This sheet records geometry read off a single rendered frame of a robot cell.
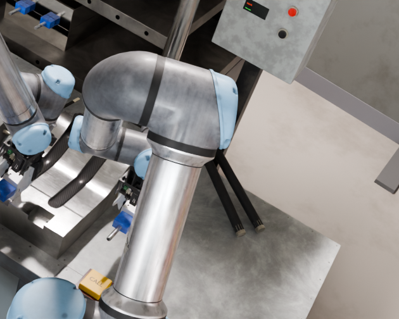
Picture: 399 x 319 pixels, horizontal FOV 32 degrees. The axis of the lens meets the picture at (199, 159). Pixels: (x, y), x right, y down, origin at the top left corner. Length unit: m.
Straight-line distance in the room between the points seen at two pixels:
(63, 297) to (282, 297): 0.92
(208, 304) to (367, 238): 1.85
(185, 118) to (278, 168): 2.65
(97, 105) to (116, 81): 0.07
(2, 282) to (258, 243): 0.73
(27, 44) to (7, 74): 1.23
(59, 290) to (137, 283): 0.13
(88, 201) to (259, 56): 0.76
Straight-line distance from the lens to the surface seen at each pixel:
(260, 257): 2.03
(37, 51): 2.53
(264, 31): 2.22
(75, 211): 1.83
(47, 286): 1.18
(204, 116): 1.07
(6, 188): 1.78
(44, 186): 1.87
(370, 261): 3.49
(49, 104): 1.58
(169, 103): 1.06
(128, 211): 1.78
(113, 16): 2.39
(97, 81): 1.11
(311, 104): 4.33
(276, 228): 2.14
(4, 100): 1.36
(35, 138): 1.42
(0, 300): 2.06
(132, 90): 1.06
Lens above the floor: 2.20
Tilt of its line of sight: 39 degrees down
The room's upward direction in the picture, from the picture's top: 23 degrees clockwise
